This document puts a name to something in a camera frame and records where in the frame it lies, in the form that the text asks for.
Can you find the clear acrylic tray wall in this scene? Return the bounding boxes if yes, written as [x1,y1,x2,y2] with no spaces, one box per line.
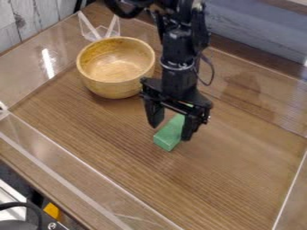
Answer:
[0,102,183,230]

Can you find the green rectangular block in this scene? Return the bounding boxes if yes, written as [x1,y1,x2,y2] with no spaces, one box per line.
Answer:
[153,114,184,152]

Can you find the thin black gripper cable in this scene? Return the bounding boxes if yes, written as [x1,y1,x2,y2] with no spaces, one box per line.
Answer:
[193,53,216,87]

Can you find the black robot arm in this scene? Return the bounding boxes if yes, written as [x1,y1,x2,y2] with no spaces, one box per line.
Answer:
[104,0,213,141]

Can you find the brown wooden bowl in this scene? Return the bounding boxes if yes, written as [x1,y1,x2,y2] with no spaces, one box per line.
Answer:
[76,37,156,99]

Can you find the clear acrylic corner bracket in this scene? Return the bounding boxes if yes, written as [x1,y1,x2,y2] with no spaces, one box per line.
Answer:
[76,11,121,42]

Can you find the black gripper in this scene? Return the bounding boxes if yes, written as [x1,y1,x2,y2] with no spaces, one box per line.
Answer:
[140,65,213,141]

